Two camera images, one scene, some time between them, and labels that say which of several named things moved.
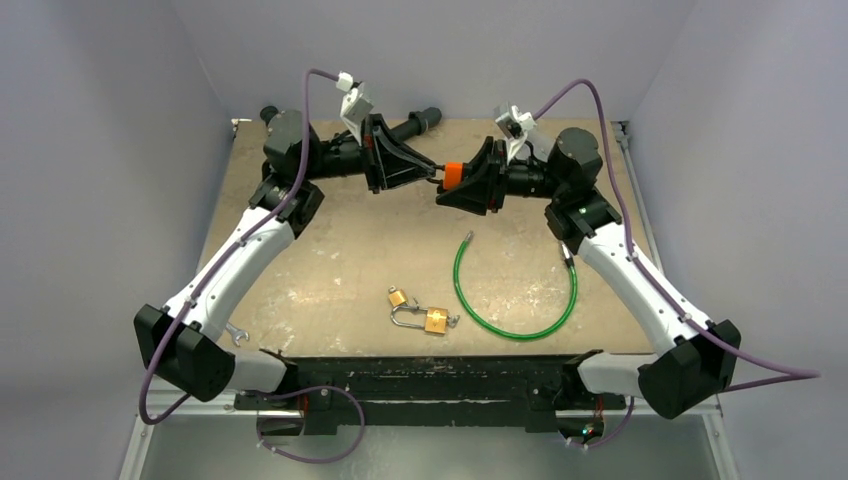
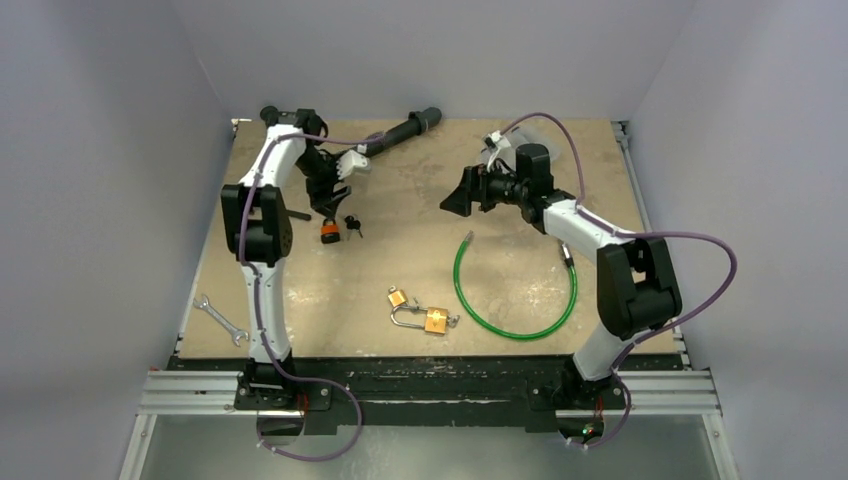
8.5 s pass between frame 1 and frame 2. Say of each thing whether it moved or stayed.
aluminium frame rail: stayed
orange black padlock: moved
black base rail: stayed
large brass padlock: stayed
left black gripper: moved
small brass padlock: stayed
